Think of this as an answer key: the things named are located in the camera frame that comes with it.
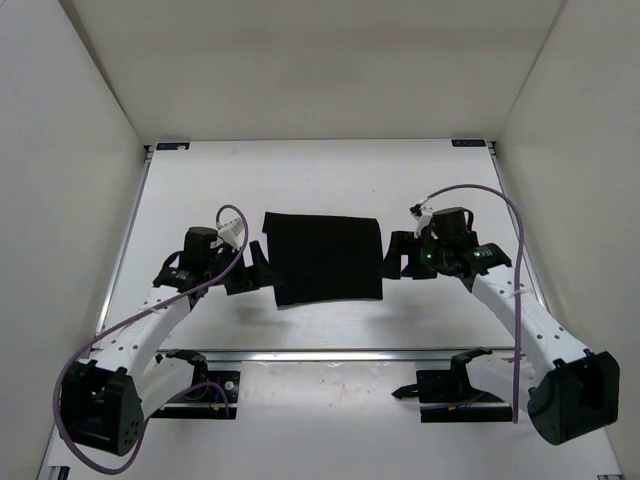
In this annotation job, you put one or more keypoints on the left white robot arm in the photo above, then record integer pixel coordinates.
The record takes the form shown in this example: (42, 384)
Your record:
(104, 401)

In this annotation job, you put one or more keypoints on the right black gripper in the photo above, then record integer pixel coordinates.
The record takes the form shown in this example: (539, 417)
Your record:
(401, 243)

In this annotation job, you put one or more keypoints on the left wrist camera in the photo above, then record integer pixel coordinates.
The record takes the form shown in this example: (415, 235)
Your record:
(231, 232)

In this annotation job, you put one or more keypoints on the black skirt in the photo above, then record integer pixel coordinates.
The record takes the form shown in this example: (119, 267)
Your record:
(321, 258)

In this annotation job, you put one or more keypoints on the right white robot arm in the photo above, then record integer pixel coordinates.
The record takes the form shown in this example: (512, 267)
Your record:
(565, 388)

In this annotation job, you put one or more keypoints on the blue corner label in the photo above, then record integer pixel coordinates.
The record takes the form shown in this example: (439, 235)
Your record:
(468, 143)
(172, 146)

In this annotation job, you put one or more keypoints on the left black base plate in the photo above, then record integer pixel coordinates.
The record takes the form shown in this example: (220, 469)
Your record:
(215, 388)

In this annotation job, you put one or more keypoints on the right blue corner label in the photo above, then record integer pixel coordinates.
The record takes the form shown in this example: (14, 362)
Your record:
(468, 143)

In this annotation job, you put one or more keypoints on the left blue corner label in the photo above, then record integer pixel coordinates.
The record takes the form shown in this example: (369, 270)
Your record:
(172, 146)

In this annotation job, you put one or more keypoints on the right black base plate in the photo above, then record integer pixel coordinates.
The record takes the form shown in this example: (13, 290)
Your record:
(447, 396)

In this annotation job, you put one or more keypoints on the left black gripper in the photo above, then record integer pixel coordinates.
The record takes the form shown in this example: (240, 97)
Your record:
(261, 270)

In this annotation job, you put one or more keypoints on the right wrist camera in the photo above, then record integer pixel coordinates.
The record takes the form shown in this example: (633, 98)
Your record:
(422, 213)

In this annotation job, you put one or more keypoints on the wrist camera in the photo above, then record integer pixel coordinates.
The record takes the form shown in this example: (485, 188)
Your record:
(422, 213)
(231, 232)

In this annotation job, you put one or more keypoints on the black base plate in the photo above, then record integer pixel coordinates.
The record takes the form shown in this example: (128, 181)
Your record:
(447, 396)
(215, 388)

